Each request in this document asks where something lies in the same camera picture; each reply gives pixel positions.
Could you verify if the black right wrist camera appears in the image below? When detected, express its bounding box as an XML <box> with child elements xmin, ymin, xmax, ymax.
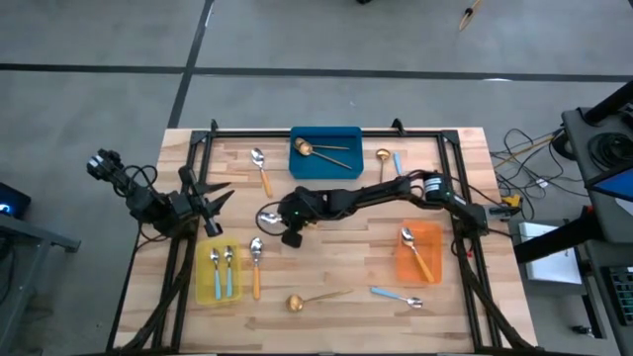
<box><xmin>280</xmin><ymin>229</ymin><xmax>304</xmax><ymax>250</ymax></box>

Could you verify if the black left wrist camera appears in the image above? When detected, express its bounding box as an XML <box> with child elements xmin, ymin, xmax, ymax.
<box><xmin>204</xmin><ymin>213</ymin><xmax>225</xmax><ymax>238</ymax></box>

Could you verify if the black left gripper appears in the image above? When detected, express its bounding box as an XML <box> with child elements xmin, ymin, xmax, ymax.
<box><xmin>172</xmin><ymin>166</ymin><xmax>235</xmax><ymax>223</ymax></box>

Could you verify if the yellow and black tool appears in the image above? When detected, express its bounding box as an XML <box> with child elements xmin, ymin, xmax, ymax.
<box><xmin>458</xmin><ymin>0</ymin><xmax>484</xmax><ymax>33</ymax></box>

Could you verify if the black floor cable tangle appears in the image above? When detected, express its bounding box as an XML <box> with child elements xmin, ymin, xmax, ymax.
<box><xmin>489</xmin><ymin>127</ymin><xmax>578</xmax><ymax>199</ymax></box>

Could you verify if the coiled black cable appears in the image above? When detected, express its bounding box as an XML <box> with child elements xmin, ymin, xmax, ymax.
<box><xmin>587</xmin><ymin>132</ymin><xmax>633</xmax><ymax>172</ymax></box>

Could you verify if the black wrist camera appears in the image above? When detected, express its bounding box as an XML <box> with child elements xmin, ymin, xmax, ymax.
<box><xmin>280</xmin><ymin>229</ymin><xmax>304</xmax><ymax>250</ymax></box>
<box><xmin>204</xmin><ymin>213</ymin><xmax>225</xmax><ymax>238</ymax></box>

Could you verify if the blue plastic bin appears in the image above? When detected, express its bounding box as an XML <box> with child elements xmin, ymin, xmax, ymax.
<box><xmin>288</xmin><ymin>126</ymin><xmax>365</xmax><ymax>181</ymax></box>

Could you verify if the blue panel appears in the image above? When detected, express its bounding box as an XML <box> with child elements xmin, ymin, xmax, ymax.
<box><xmin>585</xmin><ymin>167</ymin><xmax>633</xmax><ymax>204</ymax></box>

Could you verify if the gold spoon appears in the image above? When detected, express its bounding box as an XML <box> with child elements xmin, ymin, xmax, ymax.
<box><xmin>296</xmin><ymin>141</ymin><xmax>354</xmax><ymax>171</ymax></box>
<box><xmin>285</xmin><ymin>289</ymin><xmax>355</xmax><ymax>314</ymax></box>
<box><xmin>295</xmin><ymin>136</ymin><xmax>351</xmax><ymax>151</ymax></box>
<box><xmin>374</xmin><ymin>147</ymin><xmax>392</xmax><ymax>183</ymax></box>

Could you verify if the grey side table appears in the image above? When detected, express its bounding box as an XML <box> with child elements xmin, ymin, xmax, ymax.
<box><xmin>0</xmin><ymin>212</ymin><xmax>82</xmax><ymax>355</ymax></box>

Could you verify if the orange translucent plastic bin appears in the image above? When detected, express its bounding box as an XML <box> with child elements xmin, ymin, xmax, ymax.
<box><xmin>395</xmin><ymin>221</ymin><xmax>444</xmax><ymax>285</ymax></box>

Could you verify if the yellow translucent plastic bin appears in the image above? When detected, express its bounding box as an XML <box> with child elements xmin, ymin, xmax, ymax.
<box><xmin>194</xmin><ymin>235</ymin><xmax>244</xmax><ymax>307</ymax></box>

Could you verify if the white box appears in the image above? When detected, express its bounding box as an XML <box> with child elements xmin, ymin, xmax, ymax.
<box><xmin>518</xmin><ymin>221</ymin><xmax>584</xmax><ymax>286</ymax></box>

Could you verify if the black and blue keypad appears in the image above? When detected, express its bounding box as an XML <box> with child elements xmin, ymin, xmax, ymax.
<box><xmin>608</xmin><ymin>266</ymin><xmax>633</xmax><ymax>322</ymax></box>

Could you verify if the black equipment cart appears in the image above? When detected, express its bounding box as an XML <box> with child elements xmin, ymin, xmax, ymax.
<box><xmin>512</xmin><ymin>81</ymin><xmax>633</xmax><ymax>356</ymax></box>

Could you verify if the black box with blue light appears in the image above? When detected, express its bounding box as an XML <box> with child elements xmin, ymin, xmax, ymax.
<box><xmin>0</xmin><ymin>182</ymin><xmax>32</xmax><ymax>222</ymax></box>

